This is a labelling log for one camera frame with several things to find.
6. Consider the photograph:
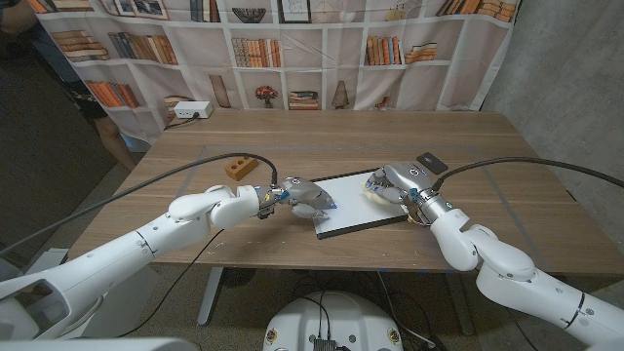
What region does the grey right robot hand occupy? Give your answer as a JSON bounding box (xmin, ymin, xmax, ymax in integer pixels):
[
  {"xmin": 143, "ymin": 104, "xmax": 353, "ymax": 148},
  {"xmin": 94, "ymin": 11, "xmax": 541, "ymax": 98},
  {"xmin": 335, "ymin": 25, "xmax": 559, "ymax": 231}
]
[{"xmin": 365, "ymin": 162, "xmax": 455, "ymax": 227}]

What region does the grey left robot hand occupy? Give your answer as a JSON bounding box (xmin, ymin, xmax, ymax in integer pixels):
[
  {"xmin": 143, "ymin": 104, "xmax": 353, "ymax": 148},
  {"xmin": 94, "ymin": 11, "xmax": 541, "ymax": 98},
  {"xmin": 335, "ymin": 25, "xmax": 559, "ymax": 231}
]
[{"xmin": 255, "ymin": 175, "xmax": 339, "ymax": 221}]

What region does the pale yellow sponge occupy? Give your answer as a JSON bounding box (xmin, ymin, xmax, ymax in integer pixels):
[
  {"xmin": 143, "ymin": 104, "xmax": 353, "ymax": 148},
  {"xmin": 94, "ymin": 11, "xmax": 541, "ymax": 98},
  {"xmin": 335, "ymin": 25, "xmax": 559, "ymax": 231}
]
[{"xmin": 359, "ymin": 178, "xmax": 406, "ymax": 207}]

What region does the small whiteboard with dark frame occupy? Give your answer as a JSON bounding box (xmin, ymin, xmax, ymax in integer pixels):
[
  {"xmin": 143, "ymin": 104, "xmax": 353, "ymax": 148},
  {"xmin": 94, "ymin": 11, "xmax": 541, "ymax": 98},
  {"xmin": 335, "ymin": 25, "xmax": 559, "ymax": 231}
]
[{"xmin": 306, "ymin": 168, "xmax": 412, "ymax": 241}]

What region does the orange brick with holes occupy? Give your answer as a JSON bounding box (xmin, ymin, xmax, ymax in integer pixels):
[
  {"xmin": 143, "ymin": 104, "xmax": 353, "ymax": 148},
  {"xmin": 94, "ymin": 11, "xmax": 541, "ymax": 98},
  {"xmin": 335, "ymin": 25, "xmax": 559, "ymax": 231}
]
[{"xmin": 224, "ymin": 156, "xmax": 260, "ymax": 182}]

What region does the black smartphone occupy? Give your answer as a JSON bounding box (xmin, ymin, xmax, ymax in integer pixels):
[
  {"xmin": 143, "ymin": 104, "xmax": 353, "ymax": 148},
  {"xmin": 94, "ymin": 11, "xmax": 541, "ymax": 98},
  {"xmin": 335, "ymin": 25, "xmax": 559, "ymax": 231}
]
[{"xmin": 416, "ymin": 151, "xmax": 449, "ymax": 176}]

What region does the dark round floor object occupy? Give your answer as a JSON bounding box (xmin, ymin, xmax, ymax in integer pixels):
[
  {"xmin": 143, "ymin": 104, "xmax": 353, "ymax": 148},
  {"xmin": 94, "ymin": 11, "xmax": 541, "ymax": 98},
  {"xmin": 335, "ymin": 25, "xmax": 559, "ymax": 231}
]
[{"xmin": 222, "ymin": 266, "xmax": 257, "ymax": 289}]

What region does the printed bookshelf backdrop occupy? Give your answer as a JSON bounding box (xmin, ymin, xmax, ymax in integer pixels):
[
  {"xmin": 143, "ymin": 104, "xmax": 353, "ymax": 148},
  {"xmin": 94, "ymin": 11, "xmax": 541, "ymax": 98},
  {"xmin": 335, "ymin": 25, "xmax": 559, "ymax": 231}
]
[{"xmin": 28, "ymin": 0, "xmax": 521, "ymax": 145}]

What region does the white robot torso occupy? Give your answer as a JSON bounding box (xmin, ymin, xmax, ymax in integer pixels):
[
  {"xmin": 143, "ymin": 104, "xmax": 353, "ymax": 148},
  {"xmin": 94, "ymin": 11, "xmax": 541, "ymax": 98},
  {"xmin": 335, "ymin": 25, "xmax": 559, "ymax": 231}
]
[{"xmin": 262, "ymin": 291, "xmax": 405, "ymax": 351}]

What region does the grey metal table leg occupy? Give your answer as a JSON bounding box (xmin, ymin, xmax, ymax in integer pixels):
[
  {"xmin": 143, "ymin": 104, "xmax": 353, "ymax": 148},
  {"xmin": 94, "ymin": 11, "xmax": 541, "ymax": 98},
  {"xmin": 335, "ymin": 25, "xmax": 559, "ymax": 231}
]
[
  {"xmin": 197, "ymin": 266, "xmax": 225, "ymax": 327},
  {"xmin": 443, "ymin": 272, "xmax": 475, "ymax": 336}
]

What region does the white power strip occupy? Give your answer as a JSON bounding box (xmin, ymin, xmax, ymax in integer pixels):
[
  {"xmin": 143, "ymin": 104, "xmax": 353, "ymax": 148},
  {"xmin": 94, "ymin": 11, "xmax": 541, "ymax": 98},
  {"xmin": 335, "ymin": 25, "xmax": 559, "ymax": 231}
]
[{"xmin": 173, "ymin": 100, "xmax": 215, "ymax": 120}]

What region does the person in dark shorts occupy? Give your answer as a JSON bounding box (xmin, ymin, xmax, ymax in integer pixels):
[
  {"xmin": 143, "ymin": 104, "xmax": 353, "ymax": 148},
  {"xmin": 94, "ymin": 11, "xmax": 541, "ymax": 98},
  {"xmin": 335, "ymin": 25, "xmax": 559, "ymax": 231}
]
[{"xmin": 0, "ymin": 0, "xmax": 138, "ymax": 173}]

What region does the white robot head rim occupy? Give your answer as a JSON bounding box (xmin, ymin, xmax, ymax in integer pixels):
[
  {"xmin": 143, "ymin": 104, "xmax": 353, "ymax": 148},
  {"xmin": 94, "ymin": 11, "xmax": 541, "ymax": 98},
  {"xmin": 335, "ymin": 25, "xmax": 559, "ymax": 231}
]
[{"xmin": 0, "ymin": 337, "xmax": 202, "ymax": 351}]

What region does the white floor box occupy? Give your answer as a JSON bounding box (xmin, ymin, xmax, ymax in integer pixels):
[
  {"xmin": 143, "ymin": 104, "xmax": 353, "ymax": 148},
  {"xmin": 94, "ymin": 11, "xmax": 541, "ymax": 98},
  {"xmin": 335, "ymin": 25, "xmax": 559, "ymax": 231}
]
[{"xmin": 26, "ymin": 249, "xmax": 67, "ymax": 275}]

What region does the black torso cable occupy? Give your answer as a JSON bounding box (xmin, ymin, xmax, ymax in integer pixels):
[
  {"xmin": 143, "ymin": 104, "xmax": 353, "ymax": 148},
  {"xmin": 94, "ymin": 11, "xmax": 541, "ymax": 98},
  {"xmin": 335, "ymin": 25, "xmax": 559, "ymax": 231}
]
[{"xmin": 297, "ymin": 291, "xmax": 332, "ymax": 340}]

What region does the black floor cable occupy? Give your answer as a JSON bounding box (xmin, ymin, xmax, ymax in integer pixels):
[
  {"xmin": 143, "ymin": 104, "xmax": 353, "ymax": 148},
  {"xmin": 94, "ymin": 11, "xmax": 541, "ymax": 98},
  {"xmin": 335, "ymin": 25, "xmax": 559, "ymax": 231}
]
[{"xmin": 377, "ymin": 270, "xmax": 440, "ymax": 351}]

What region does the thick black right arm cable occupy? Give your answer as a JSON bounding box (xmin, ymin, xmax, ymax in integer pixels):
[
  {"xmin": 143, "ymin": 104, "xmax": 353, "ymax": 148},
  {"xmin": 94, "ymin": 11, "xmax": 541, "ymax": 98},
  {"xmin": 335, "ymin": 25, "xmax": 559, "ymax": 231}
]
[{"xmin": 431, "ymin": 156, "xmax": 624, "ymax": 192}]

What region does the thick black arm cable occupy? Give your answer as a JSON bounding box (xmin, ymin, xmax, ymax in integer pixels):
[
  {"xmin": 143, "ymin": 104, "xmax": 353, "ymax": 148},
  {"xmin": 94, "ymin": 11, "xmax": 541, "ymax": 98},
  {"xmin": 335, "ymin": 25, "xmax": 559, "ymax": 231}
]
[
  {"xmin": 431, "ymin": 156, "xmax": 624, "ymax": 192},
  {"xmin": 0, "ymin": 152, "xmax": 279, "ymax": 257}
]

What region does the black power strip cable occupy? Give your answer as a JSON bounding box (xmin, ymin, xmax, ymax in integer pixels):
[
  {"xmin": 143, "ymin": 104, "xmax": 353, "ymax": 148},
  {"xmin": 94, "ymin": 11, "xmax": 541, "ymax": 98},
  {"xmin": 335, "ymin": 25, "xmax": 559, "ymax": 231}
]
[{"xmin": 163, "ymin": 112, "xmax": 201, "ymax": 132}]

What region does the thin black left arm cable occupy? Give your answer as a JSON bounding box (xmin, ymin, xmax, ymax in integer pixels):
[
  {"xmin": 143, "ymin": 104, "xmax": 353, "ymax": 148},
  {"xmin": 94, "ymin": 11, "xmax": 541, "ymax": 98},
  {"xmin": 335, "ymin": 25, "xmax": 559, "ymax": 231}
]
[{"xmin": 116, "ymin": 228, "xmax": 225, "ymax": 338}]

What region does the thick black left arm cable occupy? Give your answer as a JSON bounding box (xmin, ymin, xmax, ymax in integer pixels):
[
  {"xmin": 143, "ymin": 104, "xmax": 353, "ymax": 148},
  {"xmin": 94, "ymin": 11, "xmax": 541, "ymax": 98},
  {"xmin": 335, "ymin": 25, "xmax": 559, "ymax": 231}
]
[{"xmin": 0, "ymin": 152, "xmax": 279, "ymax": 257}]

